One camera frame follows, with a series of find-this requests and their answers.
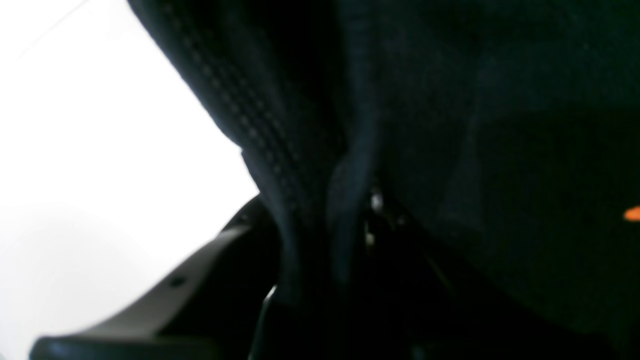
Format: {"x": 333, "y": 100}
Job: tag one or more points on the black T-shirt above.
{"x": 451, "y": 176}

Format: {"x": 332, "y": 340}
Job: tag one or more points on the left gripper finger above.
{"x": 207, "y": 308}

